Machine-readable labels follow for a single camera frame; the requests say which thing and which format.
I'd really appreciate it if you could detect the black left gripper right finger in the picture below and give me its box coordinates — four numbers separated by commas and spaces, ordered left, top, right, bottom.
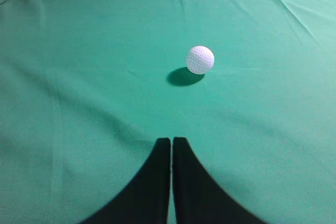
173, 137, 265, 223

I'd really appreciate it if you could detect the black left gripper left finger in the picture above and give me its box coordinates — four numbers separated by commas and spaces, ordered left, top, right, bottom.
82, 138, 171, 223

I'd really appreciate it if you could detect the white dimpled golf ball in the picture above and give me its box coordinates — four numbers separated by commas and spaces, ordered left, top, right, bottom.
186, 46, 215, 75

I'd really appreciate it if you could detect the green cloth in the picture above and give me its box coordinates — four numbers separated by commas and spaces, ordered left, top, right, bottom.
1, 0, 335, 223

